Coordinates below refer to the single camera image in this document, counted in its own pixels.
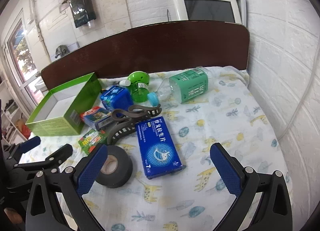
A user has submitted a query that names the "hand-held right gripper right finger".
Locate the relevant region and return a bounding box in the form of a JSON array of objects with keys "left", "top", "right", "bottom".
[{"left": 209, "top": 142, "right": 293, "bottom": 231}]

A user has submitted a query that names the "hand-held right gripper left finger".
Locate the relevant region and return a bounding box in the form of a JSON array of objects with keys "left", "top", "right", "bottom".
[{"left": 25, "top": 144, "right": 110, "bottom": 231}]

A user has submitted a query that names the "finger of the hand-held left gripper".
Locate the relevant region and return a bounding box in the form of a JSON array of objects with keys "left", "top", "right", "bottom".
[
  {"left": 15, "top": 144, "right": 73, "bottom": 173},
  {"left": 2, "top": 136, "right": 42, "bottom": 169}
]

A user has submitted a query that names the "green cardboard box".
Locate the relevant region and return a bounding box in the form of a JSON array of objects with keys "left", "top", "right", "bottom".
[{"left": 25, "top": 72, "right": 102, "bottom": 137}]

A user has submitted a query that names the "red and blue card pack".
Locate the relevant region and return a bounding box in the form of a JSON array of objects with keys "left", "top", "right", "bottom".
[{"left": 80, "top": 106, "right": 113, "bottom": 130}]

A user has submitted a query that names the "blue small pack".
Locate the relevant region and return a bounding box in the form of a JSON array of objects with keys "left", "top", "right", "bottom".
[{"left": 100, "top": 85, "right": 134, "bottom": 110}]

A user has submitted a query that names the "plastic bottle with green label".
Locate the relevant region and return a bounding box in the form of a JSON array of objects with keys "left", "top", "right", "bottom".
[{"left": 147, "top": 66, "right": 213, "bottom": 108}]

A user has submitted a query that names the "red bag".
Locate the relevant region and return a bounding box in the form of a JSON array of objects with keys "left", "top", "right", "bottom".
[{"left": 20, "top": 124, "right": 30, "bottom": 139}]

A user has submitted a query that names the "white shelf unit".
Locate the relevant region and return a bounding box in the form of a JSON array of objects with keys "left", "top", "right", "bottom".
[{"left": 0, "top": 81, "right": 28, "bottom": 147}]

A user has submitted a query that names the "black tape roll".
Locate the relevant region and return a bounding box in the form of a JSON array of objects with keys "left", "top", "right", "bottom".
[{"left": 95, "top": 145, "right": 133, "bottom": 188}]

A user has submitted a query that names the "small green packet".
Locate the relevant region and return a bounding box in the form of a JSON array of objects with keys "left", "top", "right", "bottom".
[{"left": 78, "top": 129, "right": 108, "bottom": 150}]

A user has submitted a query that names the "printed bed sheet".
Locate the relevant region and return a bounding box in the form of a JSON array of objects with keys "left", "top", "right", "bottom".
[{"left": 15, "top": 66, "right": 293, "bottom": 231}]

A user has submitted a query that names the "white sink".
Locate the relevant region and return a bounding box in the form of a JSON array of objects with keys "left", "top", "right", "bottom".
[{"left": 35, "top": 76, "right": 48, "bottom": 95}]

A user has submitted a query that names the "blue medicine box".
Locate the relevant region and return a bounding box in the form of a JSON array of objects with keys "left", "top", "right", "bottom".
[{"left": 135, "top": 116, "right": 187, "bottom": 179}]

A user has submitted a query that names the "window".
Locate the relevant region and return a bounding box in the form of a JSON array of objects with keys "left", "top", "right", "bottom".
[{"left": 5, "top": 14, "right": 43, "bottom": 107}]

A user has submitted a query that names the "metal faucet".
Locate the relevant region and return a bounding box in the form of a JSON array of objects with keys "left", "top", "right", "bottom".
[{"left": 54, "top": 46, "right": 69, "bottom": 59}]

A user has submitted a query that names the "green mosquito repellent device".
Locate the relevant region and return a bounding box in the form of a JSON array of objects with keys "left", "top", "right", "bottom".
[{"left": 127, "top": 71, "right": 150, "bottom": 103}]

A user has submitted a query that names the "dark wooden headboard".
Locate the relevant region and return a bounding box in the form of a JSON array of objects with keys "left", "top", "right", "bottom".
[{"left": 41, "top": 20, "right": 250, "bottom": 97}]

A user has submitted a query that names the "grey plastic strap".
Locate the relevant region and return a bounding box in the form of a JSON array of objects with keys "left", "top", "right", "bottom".
[{"left": 100, "top": 104, "right": 162, "bottom": 145}]

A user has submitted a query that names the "white wall cable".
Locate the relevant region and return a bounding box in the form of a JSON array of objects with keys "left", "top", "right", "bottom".
[{"left": 279, "top": 44, "right": 320, "bottom": 142}]

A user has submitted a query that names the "dark wall dispenser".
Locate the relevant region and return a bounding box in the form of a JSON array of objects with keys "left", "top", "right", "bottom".
[{"left": 69, "top": 0, "right": 97, "bottom": 29}]

